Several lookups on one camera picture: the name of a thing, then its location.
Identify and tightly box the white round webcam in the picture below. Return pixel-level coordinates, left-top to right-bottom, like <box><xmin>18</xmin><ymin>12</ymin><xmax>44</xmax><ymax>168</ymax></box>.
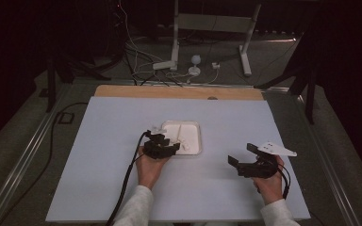
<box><xmin>188</xmin><ymin>54</ymin><xmax>202</xmax><ymax>77</ymax></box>

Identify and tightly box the square metal tray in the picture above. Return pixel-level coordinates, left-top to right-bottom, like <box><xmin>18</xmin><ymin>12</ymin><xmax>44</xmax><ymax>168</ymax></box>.
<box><xmin>161</xmin><ymin>120</ymin><xmax>203</xmax><ymax>157</ymax></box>

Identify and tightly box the person's right hand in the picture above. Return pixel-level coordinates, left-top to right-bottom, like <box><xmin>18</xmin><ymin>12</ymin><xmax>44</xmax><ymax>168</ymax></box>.
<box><xmin>252</xmin><ymin>154</ymin><xmax>286</xmax><ymax>207</ymax></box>

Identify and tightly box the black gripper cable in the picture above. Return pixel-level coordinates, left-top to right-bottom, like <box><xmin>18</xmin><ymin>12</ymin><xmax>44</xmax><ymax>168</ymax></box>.
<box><xmin>276</xmin><ymin>165</ymin><xmax>292</xmax><ymax>201</ymax></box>
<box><xmin>105</xmin><ymin>131</ymin><xmax>149</xmax><ymax>226</ymax></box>

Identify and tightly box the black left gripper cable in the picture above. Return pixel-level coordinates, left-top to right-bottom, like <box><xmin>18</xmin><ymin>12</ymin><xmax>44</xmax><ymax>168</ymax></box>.
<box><xmin>105</xmin><ymin>131</ymin><xmax>149</xmax><ymax>226</ymax></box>

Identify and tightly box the black floor cable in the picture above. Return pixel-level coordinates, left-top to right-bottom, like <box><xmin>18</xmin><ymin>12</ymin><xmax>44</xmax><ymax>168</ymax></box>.
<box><xmin>0</xmin><ymin>102</ymin><xmax>89</xmax><ymax>226</ymax></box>

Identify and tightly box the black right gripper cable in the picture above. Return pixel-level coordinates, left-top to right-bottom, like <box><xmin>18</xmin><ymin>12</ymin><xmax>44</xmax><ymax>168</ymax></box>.
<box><xmin>276</xmin><ymin>165</ymin><xmax>292</xmax><ymax>201</ymax></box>

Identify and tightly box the white cable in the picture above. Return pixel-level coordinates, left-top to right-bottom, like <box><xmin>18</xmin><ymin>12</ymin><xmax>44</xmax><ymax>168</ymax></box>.
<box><xmin>118</xmin><ymin>0</ymin><xmax>166</xmax><ymax>73</ymax></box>

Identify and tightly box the pale blue table mat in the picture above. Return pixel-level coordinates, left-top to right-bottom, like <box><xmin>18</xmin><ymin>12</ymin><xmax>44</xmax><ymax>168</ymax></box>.
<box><xmin>45</xmin><ymin>95</ymin><xmax>311</xmax><ymax>223</ymax></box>

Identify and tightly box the person's left hand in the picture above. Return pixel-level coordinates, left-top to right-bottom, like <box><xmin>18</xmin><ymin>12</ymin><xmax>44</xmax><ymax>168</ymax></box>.
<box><xmin>136</xmin><ymin>145</ymin><xmax>171</xmax><ymax>191</ymax></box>

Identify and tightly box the aluminium floor rail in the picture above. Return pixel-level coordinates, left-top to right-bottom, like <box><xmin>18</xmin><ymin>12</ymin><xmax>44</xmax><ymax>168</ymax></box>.
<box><xmin>294</xmin><ymin>93</ymin><xmax>362</xmax><ymax>226</ymax></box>
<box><xmin>0</xmin><ymin>84</ymin><xmax>74</xmax><ymax>226</ymax></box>

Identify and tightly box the black tripod stand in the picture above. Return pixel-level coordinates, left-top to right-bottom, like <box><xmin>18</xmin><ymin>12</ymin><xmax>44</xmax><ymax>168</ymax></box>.
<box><xmin>44</xmin><ymin>46</ymin><xmax>113</xmax><ymax>113</ymax></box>
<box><xmin>254</xmin><ymin>31</ymin><xmax>318</xmax><ymax>125</ymax></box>

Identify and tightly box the black floor socket box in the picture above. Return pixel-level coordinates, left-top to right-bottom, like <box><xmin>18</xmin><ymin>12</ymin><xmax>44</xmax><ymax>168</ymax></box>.
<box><xmin>57</xmin><ymin>112</ymin><xmax>75</xmax><ymax>124</ymax></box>

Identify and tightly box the white metal stand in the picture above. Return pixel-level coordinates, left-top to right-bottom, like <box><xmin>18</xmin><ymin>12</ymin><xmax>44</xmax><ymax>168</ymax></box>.
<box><xmin>170</xmin><ymin>0</ymin><xmax>262</xmax><ymax>77</ymax></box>

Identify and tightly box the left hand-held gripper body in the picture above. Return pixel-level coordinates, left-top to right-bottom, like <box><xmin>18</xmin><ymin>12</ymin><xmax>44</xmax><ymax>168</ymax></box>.
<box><xmin>142</xmin><ymin>126</ymin><xmax>179</xmax><ymax>160</ymax></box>

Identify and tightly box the white power strip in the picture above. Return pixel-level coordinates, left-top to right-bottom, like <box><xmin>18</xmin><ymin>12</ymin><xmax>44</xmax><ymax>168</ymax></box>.
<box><xmin>152</xmin><ymin>60</ymin><xmax>177</xmax><ymax>71</ymax></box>

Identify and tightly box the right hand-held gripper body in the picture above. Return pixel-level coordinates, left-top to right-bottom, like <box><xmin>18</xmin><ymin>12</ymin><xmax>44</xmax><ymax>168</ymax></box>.
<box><xmin>237</xmin><ymin>140</ymin><xmax>298</xmax><ymax>180</ymax></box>

